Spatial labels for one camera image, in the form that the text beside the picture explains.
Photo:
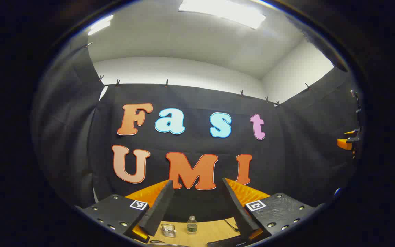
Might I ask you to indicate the row of black cloth clips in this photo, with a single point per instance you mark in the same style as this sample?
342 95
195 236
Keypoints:
166 83

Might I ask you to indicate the ceiling light panel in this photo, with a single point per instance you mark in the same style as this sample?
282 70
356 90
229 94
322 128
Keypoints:
99 25
225 12

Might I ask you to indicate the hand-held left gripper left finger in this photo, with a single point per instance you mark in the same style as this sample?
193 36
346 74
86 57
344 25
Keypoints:
159 209

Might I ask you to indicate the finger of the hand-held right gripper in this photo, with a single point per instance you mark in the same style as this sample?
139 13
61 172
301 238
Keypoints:
342 143
350 132

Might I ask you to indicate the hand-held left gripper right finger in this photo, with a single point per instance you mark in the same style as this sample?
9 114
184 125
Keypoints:
240 209

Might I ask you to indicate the clear plastic water bottle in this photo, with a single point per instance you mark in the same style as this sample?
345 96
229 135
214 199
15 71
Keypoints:
192 226

